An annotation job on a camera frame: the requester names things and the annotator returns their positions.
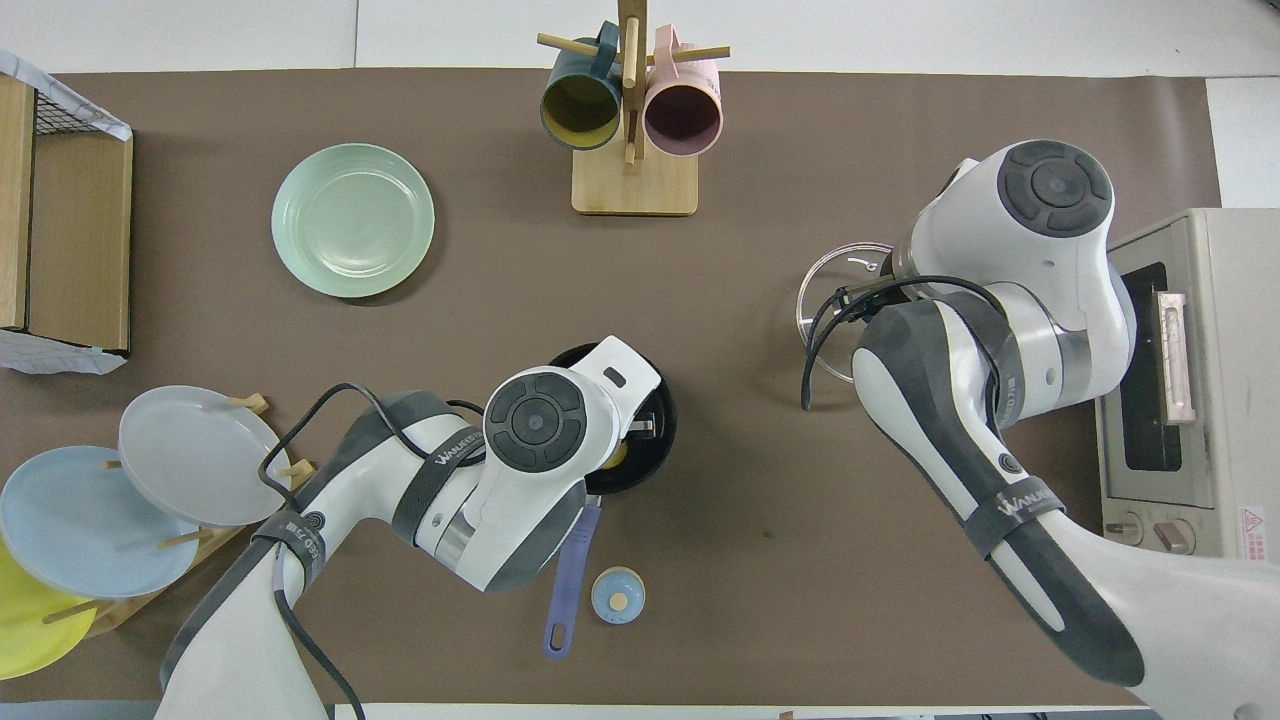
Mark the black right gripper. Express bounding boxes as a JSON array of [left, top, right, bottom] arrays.
[[622, 283, 897, 441]]

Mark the glass lid with blue knob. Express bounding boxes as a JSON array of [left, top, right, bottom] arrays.
[[796, 242, 901, 383]]

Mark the pale green plate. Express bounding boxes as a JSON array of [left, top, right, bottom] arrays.
[[271, 143, 436, 299]]

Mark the grey plate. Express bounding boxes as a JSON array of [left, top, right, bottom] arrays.
[[118, 385, 293, 528]]

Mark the wooden plate rack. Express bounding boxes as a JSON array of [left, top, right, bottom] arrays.
[[40, 393, 317, 639]]

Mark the light blue plate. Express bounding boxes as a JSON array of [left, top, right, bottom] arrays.
[[0, 446, 201, 599]]

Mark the yellow plate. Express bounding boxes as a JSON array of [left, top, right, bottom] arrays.
[[0, 540, 98, 681]]

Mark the brown table mat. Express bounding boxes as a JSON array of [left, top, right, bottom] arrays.
[[0, 68, 1241, 706]]

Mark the wooden mug tree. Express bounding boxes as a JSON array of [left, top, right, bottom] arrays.
[[537, 0, 731, 216]]

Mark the pink ribbed mug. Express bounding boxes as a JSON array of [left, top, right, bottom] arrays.
[[643, 25, 723, 158]]

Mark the dark teal mug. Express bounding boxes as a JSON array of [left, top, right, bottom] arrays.
[[540, 22, 623, 151]]

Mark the cream toaster oven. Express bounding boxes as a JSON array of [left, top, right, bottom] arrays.
[[1095, 208, 1280, 561]]

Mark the white crumpled plastic bag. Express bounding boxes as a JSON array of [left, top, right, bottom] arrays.
[[0, 330, 129, 376], [0, 50, 133, 141]]

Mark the wooden shelf box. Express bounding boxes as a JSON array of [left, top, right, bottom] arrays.
[[0, 75, 134, 353]]

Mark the dark blue pot with handle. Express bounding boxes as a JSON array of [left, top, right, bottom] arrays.
[[543, 343, 678, 660]]

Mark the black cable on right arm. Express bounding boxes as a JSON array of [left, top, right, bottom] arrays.
[[800, 275, 1006, 411]]

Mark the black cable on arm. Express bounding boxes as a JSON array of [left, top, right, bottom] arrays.
[[800, 275, 1006, 411], [258, 383, 491, 720]]

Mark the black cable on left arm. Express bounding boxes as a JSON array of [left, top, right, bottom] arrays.
[[258, 383, 491, 720]]

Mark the black wire basket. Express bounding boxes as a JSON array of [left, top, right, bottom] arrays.
[[33, 85, 126, 136]]

